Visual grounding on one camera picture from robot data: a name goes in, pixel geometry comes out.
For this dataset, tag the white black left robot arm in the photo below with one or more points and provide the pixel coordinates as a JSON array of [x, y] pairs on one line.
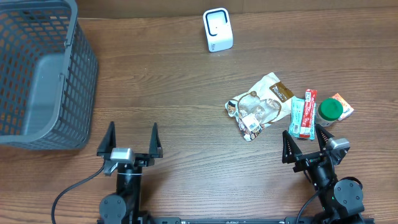
[[123, 206]]

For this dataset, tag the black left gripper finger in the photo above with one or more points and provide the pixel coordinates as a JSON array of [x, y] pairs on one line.
[[108, 143], [155, 147]]

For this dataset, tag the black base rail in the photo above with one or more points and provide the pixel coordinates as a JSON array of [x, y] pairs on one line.
[[177, 220]]

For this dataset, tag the green lidded can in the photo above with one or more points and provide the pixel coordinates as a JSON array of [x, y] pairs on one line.
[[328, 112]]

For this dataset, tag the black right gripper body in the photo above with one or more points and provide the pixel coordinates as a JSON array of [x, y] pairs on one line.
[[311, 158]]

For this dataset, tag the orange tissue pack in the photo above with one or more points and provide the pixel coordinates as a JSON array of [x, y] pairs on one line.
[[347, 108]]

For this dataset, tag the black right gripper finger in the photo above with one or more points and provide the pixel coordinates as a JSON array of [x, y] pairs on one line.
[[323, 136], [290, 151]]

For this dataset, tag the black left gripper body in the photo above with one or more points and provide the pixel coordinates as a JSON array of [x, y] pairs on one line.
[[140, 157]]

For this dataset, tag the white barcode scanner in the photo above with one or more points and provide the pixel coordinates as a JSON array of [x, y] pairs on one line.
[[218, 29]]

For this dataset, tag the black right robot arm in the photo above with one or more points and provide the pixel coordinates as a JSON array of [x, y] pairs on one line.
[[341, 199]]

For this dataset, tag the brown white snack pouch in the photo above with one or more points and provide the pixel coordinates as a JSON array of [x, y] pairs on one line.
[[265, 103]]

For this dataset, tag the red white stick pack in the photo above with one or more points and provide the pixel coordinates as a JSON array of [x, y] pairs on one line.
[[306, 127]]

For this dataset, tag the teal snack bag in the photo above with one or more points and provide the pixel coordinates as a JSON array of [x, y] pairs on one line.
[[296, 119]]

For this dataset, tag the grey plastic basket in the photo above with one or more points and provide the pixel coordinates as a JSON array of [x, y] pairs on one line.
[[48, 76]]

